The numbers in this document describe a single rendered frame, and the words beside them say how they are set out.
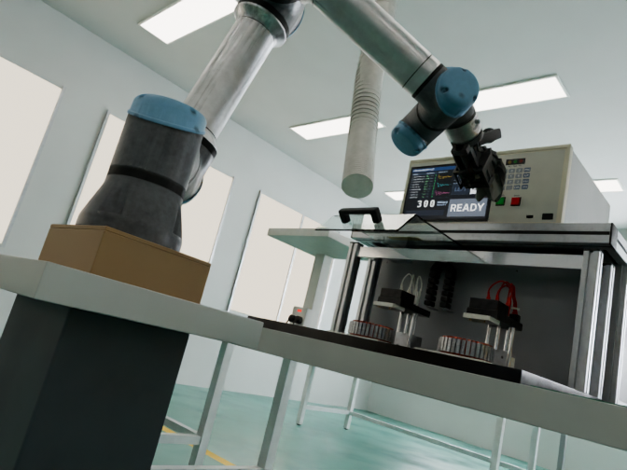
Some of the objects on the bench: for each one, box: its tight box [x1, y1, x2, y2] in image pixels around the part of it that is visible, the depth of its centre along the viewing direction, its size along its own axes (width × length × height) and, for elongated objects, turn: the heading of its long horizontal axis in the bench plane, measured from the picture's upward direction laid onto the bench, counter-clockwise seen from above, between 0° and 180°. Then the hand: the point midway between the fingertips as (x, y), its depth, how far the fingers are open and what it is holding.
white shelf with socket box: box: [267, 228, 369, 329], centre depth 218 cm, size 35×37×46 cm
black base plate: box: [247, 315, 603, 401], centre depth 111 cm, size 47×64×2 cm
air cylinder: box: [391, 332, 423, 348], centre depth 130 cm, size 5×8×6 cm
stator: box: [437, 336, 495, 363], centre depth 103 cm, size 11×11×4 cm
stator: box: [348, 320, 396, 343], centre depth 120 cm, size 11×11×4 cm
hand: (495, 195), depth 121 cm, fingers closed
